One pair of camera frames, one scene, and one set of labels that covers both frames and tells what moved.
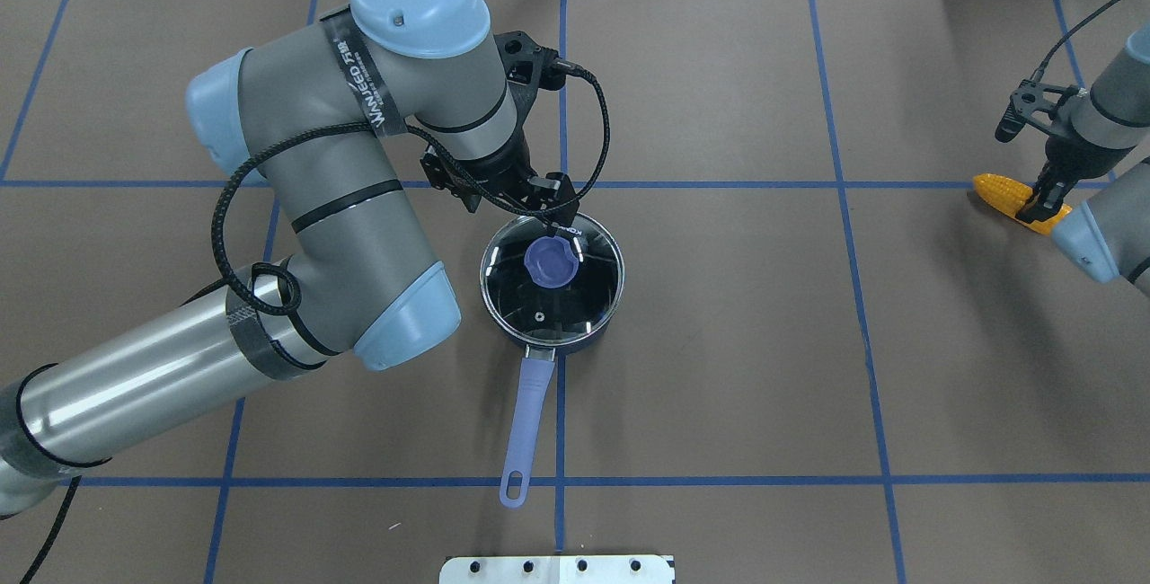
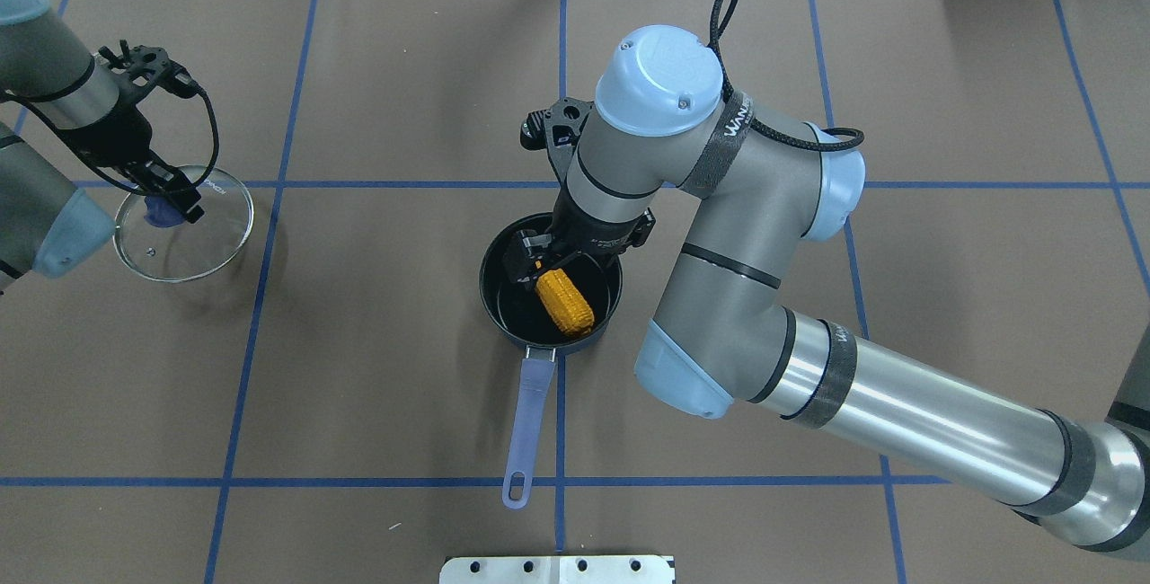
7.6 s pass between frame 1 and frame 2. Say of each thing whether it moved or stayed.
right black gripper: moved
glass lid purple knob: moved
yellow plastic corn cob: moved
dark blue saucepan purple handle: stayed
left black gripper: moved
